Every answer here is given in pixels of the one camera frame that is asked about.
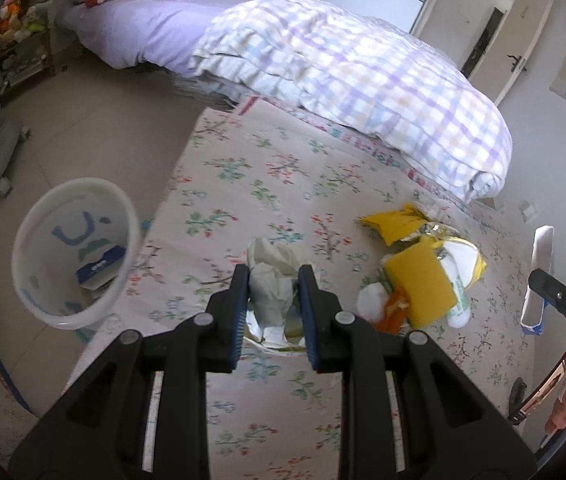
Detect folded striped bedding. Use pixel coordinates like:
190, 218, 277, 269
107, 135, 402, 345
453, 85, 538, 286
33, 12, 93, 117
173, 71, 245, 112

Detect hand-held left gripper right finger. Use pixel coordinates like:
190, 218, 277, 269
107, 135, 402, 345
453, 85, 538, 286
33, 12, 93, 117
297, 264, 539, 480

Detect bed with purple sheet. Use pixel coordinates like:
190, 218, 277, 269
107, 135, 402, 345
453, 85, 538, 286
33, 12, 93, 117
60, 0, 259, 72

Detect silver foil wrapper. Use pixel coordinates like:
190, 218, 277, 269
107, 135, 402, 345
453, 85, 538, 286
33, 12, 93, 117
410, 221, 460, 247

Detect white door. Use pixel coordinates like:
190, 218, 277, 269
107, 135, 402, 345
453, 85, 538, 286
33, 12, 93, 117
463, 0, 560, 107

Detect white yellow packet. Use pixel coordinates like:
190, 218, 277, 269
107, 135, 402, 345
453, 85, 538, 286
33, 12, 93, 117
442, 237, 487, 289

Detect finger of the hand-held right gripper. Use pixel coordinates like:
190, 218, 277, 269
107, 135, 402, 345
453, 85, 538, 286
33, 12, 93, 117
528, 268, 566, 322

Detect floral print floor mat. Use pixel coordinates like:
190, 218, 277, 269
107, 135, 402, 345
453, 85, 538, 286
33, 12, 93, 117
63, 102, 536, 480

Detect small blue white box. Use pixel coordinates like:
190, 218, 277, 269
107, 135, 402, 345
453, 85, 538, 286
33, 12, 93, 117
75, 246, 128, 291

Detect yellow sponge pad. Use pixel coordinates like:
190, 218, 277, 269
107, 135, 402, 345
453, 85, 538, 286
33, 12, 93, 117
383, 237, 456, 328

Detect rose gold metal strip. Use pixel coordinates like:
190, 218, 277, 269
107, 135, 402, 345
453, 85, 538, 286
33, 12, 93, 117
509, 354, 566, 427

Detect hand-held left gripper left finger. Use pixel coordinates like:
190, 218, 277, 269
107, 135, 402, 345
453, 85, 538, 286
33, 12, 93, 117
8, 264, 251, 480

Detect white plastic bottle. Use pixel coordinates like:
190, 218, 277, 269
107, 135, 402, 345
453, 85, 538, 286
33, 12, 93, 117
440, 252, 471, 329

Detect yellow crumpled wrapper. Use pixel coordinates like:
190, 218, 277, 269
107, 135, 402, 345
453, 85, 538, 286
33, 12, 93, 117
358, 203, 429, 247

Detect white round pad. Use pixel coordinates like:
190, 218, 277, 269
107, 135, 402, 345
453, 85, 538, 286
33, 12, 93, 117
356, 282, 389, 322

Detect plaid duvet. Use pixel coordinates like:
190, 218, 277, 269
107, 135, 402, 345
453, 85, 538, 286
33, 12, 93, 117
188, 0, 513, 203

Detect white plastic waste bin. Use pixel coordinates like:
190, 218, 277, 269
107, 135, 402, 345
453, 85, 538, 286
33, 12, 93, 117
11, 177, 141, 331

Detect orange wrapper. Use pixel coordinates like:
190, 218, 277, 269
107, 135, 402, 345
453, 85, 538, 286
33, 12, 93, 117
375, 287, 412, 332

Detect pile of plush toys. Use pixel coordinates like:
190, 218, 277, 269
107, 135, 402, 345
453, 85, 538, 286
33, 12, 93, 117
0, 0, 50, 45

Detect white carton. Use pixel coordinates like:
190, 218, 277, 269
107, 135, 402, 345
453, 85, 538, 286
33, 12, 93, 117
520, 226, 557, 336

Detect white paper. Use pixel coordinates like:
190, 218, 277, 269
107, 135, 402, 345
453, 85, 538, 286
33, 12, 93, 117
246, 237, 322, 357

